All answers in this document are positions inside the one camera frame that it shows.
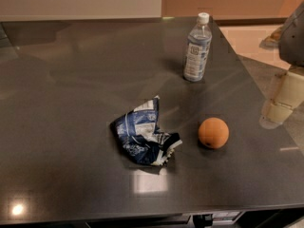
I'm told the orange fruit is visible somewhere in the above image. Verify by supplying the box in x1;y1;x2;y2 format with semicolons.
198;118;229;149

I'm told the crumpled blue white bag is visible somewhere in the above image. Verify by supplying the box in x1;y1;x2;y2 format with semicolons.
111;96;182;166

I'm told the clear blue plastic bottle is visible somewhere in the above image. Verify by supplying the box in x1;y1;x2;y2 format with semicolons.
183;12;212;82

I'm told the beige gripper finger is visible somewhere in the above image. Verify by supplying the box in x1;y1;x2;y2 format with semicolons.
259;100;293;129
272;69;304;109

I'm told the black box under table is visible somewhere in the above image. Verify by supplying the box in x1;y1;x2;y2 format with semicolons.
193;214;213;228

